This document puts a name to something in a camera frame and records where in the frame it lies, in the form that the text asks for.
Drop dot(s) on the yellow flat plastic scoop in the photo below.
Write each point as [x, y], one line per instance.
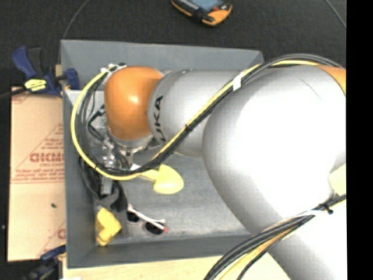
[167, 181]

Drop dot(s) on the yellow angular block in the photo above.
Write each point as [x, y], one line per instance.
[106, 224]

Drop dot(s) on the white-framed sunglasses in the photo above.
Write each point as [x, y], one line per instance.
[151, 227]

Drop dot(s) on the brown cardboard board red print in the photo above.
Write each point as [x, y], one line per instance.
[35, 203]

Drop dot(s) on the grey metal bin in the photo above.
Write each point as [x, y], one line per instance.
[198, 209]

